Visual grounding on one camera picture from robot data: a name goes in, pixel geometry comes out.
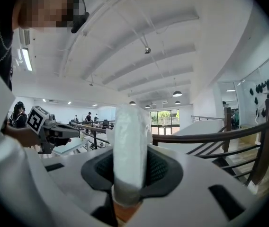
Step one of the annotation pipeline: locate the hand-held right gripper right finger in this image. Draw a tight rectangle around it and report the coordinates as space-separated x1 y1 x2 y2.
124 145 262 227

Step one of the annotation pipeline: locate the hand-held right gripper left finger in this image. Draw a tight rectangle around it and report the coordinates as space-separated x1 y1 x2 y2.
25 145 115 217

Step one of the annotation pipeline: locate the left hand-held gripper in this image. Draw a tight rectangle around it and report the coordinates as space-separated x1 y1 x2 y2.
26 105 81 155

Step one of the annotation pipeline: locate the white cloth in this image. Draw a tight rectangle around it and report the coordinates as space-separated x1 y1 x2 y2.
106 104 153 207

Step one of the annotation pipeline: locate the person's left forearm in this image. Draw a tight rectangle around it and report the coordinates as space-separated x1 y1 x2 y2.
3 124 42 148

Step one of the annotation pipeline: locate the person's left hand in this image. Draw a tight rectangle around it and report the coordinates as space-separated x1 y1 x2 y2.
45 136 72 148

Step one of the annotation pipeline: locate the white side table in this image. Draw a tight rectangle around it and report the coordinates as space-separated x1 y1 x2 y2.
52 137 90 156

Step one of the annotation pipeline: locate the dark wooden chair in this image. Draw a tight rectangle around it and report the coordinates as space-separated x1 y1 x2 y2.
71 96 269 187

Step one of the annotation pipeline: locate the glass entrance door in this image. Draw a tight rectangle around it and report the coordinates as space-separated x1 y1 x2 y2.
150 109 180 136

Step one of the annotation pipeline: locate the fluorescent tube light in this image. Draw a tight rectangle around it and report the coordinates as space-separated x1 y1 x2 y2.
21 47 34 72

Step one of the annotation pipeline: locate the brown cardboard box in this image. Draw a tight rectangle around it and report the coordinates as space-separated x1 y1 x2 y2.
240 124 261 147

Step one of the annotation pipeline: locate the ceiling air vent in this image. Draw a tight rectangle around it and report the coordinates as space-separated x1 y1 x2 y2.
18 28 31 46

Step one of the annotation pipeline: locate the person's head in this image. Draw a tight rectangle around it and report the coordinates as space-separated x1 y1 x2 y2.
12 0 80 31

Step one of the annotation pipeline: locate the black head camera mount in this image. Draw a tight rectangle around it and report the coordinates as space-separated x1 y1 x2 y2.
64 0 90 34

